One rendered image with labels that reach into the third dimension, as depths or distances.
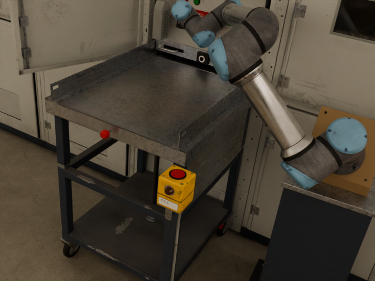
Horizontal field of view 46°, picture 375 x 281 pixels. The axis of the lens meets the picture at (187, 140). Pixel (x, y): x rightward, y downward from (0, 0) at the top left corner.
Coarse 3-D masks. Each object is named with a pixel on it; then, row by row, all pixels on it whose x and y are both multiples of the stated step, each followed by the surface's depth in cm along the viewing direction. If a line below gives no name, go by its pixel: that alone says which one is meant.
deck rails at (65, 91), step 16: (144, 48) 211; (112, 64) 192; (128, 64) 204; (64, 80) 168; (80, 80) 177; (96, 80) 185; (64, 96) 169; (224, 96) 168; (240, 96) 185; (208, 112) 158; (192, 128) 149; (176, 144) 147
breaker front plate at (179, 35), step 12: (168, 0) 206; (192, 0) 200; (204, 0) 197; (216, 0) 195; (240, 0) 189; (252, 0) 187; (264, 0) 184; (168, 36) 214; (180, 36) 211; (216, 36) 202; (204, 48) 207
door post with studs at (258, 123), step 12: (276, 0) 178; (276, 12) 179; (276, 48) 186; (264, 60) 191; (264, 72) 193; (252, 132) 208; (252, 144) 211; (252, 156) 214; (252, 168) 217; (240, 204) 230; (240, 216) 233
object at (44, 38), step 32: (32, 0) 177; (64, 0) 185; (96, 0) 195; (128, 0) 205; (32, 32) 183; (64, 32) 192; (96, 32) 202; (128, 32) 213; (32, 64) 189; (64, 64) 196
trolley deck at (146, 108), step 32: (160, 64) 208; (96, 96) 173; (128, 96) 176; (160, 96) 178; (192, 96) 181; (96, 128) 160; (128, 128) 154; (160, 128) 156; (224, 128) 170; (192, 160) 150
